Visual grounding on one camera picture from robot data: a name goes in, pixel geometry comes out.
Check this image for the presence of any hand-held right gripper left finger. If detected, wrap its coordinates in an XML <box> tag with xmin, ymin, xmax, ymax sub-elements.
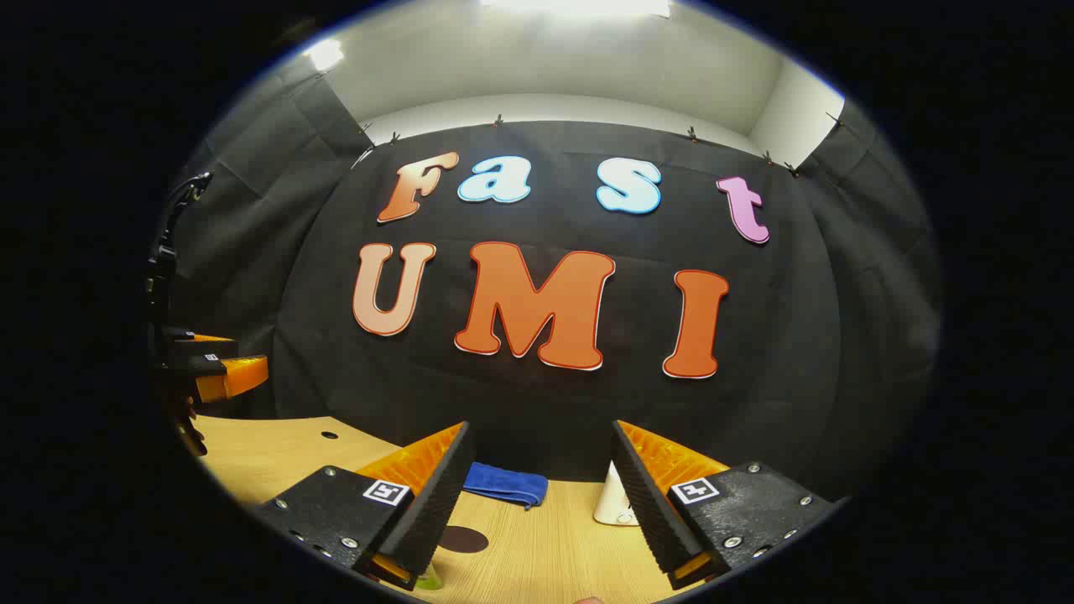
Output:
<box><xmin>254</xmin><ymin>421</ymin><xmax>477</xmax><ymax>591</ymax></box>

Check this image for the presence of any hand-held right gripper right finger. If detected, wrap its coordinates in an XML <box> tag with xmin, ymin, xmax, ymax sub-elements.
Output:
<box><xmin>610</xmin><ymin>419</ymin><xmax>842</xmax><ymax>591</ymax></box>

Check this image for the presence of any dark brown round coaster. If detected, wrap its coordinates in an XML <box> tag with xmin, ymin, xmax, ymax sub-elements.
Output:
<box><xmin>436</xmin><ymin>525</ymin><xmax>490</xmax><ymax>555</ymax></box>

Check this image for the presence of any white toaster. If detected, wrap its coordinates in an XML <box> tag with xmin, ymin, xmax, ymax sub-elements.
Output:
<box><xmin>593</xmin><ymin>460</ymin><xmax>640</xmax><ymax>528</ymax></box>

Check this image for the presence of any blue towel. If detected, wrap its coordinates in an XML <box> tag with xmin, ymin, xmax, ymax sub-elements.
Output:
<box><xmin>463</xmin><ymin>461</ymin><xmax>550</xmax><ymax>510</ymax></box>

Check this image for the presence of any ceiling light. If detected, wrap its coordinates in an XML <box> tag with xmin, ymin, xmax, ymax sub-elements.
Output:
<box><xmin>304</xmin><ymin>38</ymin><xmax>347</xmax><ymax>72</ymax></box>
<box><xmin>480</xmin><ymin>0</ymin><xmax>674</xmax><ymax>19</ymax></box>

